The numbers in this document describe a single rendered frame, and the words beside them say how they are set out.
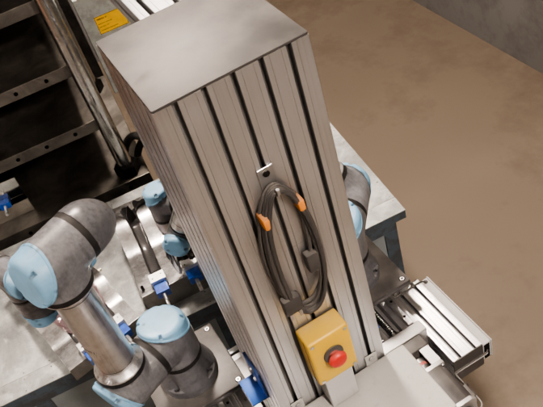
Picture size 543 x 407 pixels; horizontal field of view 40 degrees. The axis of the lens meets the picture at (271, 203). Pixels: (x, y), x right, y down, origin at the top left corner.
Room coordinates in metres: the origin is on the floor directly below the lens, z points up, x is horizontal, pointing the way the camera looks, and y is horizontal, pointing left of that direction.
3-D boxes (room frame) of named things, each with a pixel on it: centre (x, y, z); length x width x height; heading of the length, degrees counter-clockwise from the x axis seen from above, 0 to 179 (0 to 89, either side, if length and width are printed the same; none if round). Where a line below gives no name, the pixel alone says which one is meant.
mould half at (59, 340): (1.74, 0.73, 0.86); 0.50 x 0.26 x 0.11; 27
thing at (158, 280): (1.61, 0.40, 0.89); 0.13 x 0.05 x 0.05; 10
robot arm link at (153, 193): (1.65, 0.30, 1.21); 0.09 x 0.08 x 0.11; 66
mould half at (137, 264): (1.89, 0.39, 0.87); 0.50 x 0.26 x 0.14; 10
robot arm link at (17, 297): (1.28, 0.61, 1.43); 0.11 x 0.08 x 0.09; 41
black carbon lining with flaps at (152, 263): (1.87, 0.40, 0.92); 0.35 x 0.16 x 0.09; 10
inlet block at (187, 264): (1.63, 0.30, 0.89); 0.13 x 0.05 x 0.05; 10
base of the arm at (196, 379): (1.17, 0.33, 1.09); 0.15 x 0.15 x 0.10
